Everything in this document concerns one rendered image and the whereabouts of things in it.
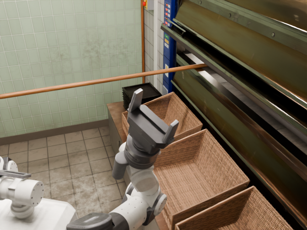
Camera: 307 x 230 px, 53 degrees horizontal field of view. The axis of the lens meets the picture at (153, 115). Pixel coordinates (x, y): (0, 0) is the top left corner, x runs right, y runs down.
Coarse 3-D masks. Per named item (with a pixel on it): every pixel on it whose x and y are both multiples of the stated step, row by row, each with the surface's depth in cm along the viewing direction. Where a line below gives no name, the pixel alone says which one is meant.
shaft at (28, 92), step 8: (200, 64) 224; (144, 72) 212; (152, 72) 213; (160, 72) 215; (168, 72) 217; (96, 80) 202; (104, 80) 203; (112, 80) 205; (40, 88) 192; (48, 88) 193; (56, 88) 194; (64, 88) 196; (0, 96) 185; (8, 96) 186; (16, 96) 188
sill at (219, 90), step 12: (180, 60) 245; (192, 72) 228; (204, 72) 219; (216, 84) 202; (228, 96) 187; (240, 108) 175; (252, 120) 165; (264, 120) 164; (264, 132) 157; (276, 132) 155; (276, 144) 149; (288, 144) 146; (288, 156) 143; (300, 156) 139; (300, 168) 137
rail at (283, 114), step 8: (184, 40) 198; (192, 48) 188; (208, 56) 173; (216, 64) 164; (224, 72) 157; (240, 80) 146; (248, 88) 140; (256, 96) 135; (272, 104) 126; (280, 112) 122; (288, 120) 118; (296, 120) 116; (304, 128) 111
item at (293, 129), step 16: (176, 32) 222; (208, 48) 199; (208, 64) 171; (224, 64) 172; (256, 80) 158; (272, 96) 141; (272, 112) 126; (288, 112) 127; (304, 112) 131; (288, 128) 118
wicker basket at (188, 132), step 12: (168, 96) 264; (156, 108) 266; (168, 108) 270; (180, 108) 250; (168, 120) 269; (180, 120) 249; (192, 120) 233; (180, 132) 248; (192, 132) 221; (180, 156) 229
